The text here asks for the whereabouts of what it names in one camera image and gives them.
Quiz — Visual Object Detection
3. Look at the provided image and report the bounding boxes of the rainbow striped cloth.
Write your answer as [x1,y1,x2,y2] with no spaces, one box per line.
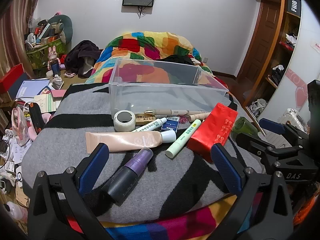
[64,196,253,240]

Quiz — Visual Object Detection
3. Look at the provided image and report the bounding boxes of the peach cosmetic tube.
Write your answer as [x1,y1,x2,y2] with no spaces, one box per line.
[85,131,177,154]

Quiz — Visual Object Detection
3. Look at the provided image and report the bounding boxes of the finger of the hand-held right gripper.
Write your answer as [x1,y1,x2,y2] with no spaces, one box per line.
[236,132,278,160]
[259,118,310,147]

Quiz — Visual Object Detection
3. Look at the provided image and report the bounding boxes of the grey neck pillow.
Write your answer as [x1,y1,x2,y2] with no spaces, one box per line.
[47,14,73,45]

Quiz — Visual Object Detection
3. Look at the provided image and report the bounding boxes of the small white tube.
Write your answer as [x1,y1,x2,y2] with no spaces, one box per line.
[132,117,167,133]

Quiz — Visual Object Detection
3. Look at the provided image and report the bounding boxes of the dark purple garment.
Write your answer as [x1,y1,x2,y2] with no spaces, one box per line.
[65,40,103,78]

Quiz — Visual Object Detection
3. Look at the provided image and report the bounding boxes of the red box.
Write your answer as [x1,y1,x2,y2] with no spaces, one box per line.
[0,63,24,93]

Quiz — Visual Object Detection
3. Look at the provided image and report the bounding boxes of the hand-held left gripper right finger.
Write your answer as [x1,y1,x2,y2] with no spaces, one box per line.
[211,144,294,240]

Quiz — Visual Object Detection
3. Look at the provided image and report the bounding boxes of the colourful patchwork quilt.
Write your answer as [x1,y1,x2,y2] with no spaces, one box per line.
[85,31,213,84]

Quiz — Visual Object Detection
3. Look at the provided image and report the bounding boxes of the blue eraser packet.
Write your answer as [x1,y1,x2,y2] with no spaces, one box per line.
[161,116,181,132]

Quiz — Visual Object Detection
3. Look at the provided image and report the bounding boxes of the green storage bin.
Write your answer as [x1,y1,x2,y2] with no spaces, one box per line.
[26,39,67,70]

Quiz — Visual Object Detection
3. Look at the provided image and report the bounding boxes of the beige tube with red cap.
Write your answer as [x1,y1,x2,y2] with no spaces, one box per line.
[188,112,212,122]

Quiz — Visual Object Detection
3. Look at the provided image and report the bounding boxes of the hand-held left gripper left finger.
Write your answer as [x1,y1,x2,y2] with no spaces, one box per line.
[27,142,110,240]

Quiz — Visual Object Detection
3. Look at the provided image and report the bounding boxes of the blue notebook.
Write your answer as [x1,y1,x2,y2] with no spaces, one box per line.
[15,79,50,99]

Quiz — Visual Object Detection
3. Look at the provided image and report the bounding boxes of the beige pen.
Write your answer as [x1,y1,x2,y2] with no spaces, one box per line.
[144,108,213,116]

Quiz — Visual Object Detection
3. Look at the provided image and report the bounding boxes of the clear plastic storage box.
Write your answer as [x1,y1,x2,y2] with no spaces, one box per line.
[108,58,229,120]

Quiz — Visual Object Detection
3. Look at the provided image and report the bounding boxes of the black garment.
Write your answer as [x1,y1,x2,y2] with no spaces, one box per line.
[162,54,200,65]

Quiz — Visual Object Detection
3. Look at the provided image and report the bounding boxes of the tan eraser packet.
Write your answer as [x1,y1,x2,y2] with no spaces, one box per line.
[134,114,157,126]

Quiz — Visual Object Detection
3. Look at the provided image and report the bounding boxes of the wooden shelf unit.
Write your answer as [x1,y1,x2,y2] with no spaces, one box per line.
[265,0,304,90]

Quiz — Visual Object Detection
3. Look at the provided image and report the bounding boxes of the purple black spray bottle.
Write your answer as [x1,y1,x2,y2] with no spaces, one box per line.
[101,147,154,204]

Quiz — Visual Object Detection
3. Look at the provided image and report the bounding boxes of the green glass bottle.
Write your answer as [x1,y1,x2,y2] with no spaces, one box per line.
[232,117,258,134]

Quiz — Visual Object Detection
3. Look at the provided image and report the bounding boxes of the pink rabbit figurine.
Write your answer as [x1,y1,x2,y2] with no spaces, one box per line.
[47,46,62,67]

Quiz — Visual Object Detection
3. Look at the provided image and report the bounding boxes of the white shoes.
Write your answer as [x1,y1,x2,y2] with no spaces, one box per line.
[250,99,268,114]

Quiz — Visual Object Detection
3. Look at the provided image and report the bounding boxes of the white tape roll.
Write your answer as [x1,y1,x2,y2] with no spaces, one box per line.
[114,110,136,132]

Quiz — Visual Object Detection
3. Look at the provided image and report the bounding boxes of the grey black striped blanket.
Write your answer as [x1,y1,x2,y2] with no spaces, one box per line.
[21,82,265,223]

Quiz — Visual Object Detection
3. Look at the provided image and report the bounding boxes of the red foil packet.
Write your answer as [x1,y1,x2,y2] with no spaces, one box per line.
[187,102,238,163]

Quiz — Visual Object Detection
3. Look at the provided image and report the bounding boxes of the white heart-print wardrobe door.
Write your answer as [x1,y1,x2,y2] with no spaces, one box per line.
[257,0,320,130]

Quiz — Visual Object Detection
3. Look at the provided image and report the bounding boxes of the striped curtain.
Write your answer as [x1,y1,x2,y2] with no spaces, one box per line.
[0,0,45,80]

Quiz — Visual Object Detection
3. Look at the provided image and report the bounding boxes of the white suitcase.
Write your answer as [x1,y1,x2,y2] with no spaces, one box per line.
[265,109,308,145]

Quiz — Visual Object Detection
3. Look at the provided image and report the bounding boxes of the light green tube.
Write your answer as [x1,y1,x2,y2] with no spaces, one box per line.
[165,119,202,158]

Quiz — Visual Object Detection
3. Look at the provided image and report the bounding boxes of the black orange handheld tool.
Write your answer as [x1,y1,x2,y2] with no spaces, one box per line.
[28,102,46,134]

